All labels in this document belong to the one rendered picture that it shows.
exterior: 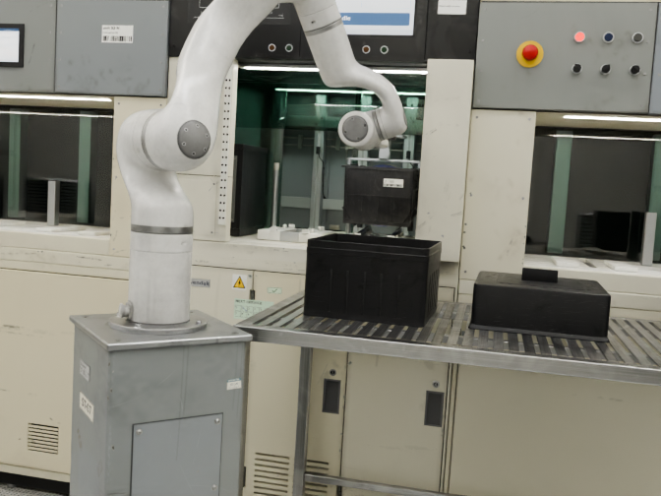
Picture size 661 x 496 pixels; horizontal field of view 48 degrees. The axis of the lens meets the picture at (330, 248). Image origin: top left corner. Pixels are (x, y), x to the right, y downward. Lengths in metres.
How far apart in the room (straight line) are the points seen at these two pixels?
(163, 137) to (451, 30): 0.97
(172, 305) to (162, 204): 0.19
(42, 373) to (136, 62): 1.01
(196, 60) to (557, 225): 1.41
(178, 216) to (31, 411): 1.28
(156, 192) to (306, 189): 1.62
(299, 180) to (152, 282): 1.67
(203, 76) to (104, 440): 0.69
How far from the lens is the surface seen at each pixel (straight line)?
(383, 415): 2.14
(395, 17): 2.10
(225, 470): 1.50
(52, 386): 2.50
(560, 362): 1.44
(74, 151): 2.92
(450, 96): 2.00
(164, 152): 1.38
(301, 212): 3.03
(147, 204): 1.43
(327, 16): 1.69
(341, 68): 1.71
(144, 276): 1.44
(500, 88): 2.04
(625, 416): 2.13
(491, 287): 1.64
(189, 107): 1.40
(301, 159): 3.03
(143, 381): 1.38
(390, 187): 2.25
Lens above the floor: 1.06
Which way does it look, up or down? 5 degrees down
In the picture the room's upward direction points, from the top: 3 degrees clockwise
